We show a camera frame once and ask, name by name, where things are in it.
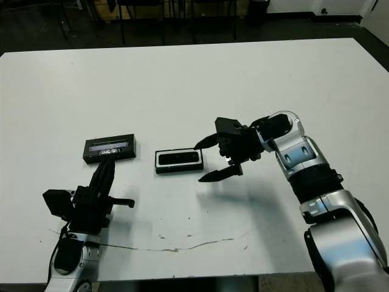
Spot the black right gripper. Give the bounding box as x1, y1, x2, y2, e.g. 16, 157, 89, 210
194, 126, 264, 183

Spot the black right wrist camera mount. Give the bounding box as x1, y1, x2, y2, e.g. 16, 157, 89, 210
214, 117, 244, 135

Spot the black printed box lid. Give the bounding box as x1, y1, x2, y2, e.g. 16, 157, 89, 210
82, 133, 138, 165

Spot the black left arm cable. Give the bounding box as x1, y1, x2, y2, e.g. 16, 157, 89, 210
47, 224, 69, 283

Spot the black office chair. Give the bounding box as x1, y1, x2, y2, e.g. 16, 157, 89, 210
117, 0, 167, 46
191, 0, 238, 43

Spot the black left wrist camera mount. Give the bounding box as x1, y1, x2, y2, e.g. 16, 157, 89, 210
42, 189, 75, 221

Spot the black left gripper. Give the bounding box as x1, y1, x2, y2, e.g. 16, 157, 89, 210
68, 158, 136, 234

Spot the black box base white insert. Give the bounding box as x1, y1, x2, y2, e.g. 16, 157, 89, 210
154, 147, 204, 175

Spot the chair with thin black legs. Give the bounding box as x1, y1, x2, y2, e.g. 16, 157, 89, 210
57, 0, 101, 40

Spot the black waste bin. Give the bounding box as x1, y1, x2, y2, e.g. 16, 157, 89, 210
248, 0, 270, 27

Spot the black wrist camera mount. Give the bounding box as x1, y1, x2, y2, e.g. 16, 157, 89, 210
42, 189, 75, 221
214, 117, 244, 135

